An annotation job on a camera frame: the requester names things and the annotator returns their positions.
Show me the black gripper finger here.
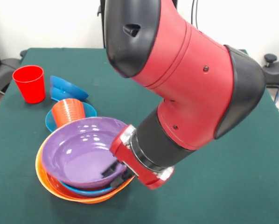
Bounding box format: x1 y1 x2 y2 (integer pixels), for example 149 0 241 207
110 172 134 189
101 162 118 178

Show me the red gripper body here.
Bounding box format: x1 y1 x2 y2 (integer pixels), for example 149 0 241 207
109 124 175 190

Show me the purple bowl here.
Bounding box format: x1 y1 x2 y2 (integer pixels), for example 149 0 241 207
41 116 128 189

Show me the large light blue bowl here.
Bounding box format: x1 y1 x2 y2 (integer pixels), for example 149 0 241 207
59 181 113 197

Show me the wide orange bowl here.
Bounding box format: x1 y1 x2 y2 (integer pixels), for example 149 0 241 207
46 171 84 199

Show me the small light blue bowl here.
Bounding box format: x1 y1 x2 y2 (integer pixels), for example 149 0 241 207
45 101 98 133

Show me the orange cup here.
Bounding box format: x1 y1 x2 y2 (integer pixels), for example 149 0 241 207
51 98 86 128

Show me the small dark blue bowl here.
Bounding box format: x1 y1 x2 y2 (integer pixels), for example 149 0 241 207
49 75 89 102

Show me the large yellow bowl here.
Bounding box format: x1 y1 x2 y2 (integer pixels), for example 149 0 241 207
35 140 136 204

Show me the dark green table cloth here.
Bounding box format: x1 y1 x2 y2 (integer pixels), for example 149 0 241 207
0 48 279 224

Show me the red cup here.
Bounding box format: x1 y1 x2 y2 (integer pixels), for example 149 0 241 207
12 65 46 104

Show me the black office chair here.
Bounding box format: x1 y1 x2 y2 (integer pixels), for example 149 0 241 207
0 29 22 94

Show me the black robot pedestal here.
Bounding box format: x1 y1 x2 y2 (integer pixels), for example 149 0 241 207
97 0 179 49

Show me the black wall cable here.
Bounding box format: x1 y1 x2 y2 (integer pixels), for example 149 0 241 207
195 0 200 30
190 0 195 25

